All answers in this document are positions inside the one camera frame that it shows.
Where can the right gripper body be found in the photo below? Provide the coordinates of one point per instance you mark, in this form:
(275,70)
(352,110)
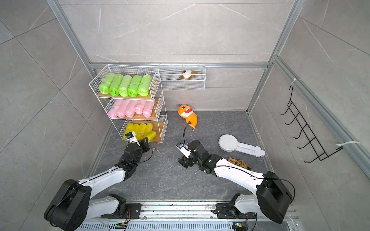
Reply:
(196,161)

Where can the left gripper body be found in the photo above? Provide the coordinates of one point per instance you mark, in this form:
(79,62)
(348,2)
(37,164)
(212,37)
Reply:
(142,148)

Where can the yellow roll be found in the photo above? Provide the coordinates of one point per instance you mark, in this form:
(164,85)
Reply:
(150,136)
(129,128)
(136,129)
(148,129)
(141,131)

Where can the pink roll small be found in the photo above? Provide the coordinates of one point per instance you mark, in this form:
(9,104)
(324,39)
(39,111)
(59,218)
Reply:
(113,111)

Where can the green roll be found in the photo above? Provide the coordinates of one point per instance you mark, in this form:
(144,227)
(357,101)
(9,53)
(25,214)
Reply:
(106,83)
(143,88)
(123,88)
(116,82)
(133,87)

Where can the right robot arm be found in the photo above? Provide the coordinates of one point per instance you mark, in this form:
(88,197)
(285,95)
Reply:
(268,194)

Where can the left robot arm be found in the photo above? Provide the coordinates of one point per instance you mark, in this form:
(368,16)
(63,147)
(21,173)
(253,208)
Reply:
(74,202)

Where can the brown patterned object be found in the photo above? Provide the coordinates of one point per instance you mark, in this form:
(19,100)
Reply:
(239,163)

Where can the orange shark plush toy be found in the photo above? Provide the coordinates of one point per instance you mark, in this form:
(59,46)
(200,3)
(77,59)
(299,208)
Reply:
(186,112)

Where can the brown white plush toy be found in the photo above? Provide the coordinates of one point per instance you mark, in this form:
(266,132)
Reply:
(188,74)

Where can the white round handled brush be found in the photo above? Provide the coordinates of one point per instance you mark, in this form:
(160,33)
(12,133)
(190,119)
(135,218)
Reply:
(229,143)

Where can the white wire three-tier shelf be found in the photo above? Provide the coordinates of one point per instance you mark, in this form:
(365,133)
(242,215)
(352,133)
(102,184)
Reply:
(133,99)

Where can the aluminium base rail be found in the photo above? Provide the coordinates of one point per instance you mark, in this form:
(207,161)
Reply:
(187,216)

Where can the white wire wall basket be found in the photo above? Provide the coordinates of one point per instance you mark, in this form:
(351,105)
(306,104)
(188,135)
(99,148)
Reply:
(177,76)

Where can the black wall hook rack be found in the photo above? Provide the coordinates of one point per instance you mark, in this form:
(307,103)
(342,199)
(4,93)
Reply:
(306,131)

